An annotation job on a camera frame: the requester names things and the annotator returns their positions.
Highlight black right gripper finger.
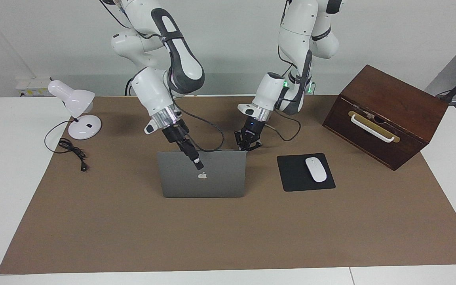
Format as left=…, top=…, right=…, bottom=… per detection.
left=186, top=139, right=201, bottom=160
left=179, top=142, right=204, bottom=170

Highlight silver apple laptop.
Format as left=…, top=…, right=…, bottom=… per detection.
left=157, top=150, right=247, bottom=198

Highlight black mouse pad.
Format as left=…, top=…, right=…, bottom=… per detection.
left=277, top=153, right=336, bottom=192

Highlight white computer mouse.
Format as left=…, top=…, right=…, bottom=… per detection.
left=305, top=157, right=327, bottom=183

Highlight brown table mat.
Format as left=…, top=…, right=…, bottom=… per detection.
left=0, top=95, right=456, bottom=275

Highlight white desk lamp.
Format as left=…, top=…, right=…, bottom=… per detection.
left=48, top=80, right=103, bottom=140

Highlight dark brown wooden box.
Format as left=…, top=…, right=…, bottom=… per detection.
left=322, top=65, right=449, bottom=171

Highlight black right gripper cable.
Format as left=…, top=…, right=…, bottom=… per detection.
left=99, top=0, right=225, bottom=152

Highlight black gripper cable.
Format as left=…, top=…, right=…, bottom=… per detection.
left=266, top=47, right=315, bottom=142
left=99, top=0, right=225, bottom=152

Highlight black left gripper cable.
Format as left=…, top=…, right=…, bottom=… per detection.
left=266, top=47, right=315, bottom=142

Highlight black lamp power cable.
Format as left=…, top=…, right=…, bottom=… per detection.
left=44, top=120, right=89, bottom=172

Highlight white box handle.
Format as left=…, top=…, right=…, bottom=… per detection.
left=350, top=114, right=395, bottom=143

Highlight brass handle plate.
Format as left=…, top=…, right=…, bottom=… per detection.
left=348, top=110, right=401, bottom=143

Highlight white wall power strip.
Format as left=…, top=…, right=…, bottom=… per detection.
left=15, top=78, right=51, bottom=98

